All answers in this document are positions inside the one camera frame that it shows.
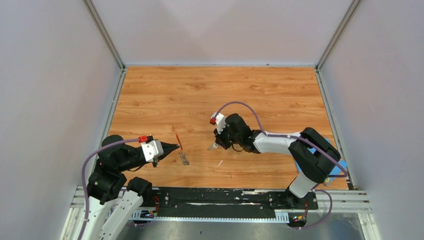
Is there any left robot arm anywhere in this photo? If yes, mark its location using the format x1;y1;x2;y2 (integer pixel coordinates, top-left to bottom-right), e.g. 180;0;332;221
73;134;180;240

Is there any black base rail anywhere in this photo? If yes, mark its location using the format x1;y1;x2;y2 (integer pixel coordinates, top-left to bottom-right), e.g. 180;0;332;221
119;186;319;223

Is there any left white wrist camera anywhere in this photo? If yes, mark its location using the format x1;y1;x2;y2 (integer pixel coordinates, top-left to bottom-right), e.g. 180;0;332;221
139;135;165;163

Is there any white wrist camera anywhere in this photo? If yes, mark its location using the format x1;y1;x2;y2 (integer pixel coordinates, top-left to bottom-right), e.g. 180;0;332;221
139;135;165;163
209;112;227;135

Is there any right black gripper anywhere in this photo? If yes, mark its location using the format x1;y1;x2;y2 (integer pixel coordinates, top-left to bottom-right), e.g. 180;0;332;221
214;122;242;150

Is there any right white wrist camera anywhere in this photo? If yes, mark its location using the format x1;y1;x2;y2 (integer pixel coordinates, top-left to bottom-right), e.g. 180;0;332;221
209;112;227;135

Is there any blue cloth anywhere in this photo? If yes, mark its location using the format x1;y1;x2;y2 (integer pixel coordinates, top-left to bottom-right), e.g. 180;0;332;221
296;138;349;185

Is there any blue tag key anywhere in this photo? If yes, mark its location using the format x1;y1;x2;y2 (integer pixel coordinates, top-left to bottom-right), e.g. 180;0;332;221
207;142;219;151

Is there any red handled metal key holder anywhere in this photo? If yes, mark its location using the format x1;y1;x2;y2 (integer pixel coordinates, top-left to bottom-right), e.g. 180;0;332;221
175;133;190;166

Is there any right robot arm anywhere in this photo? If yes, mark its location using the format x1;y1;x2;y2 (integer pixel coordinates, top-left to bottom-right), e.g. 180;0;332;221
210;113;341;209

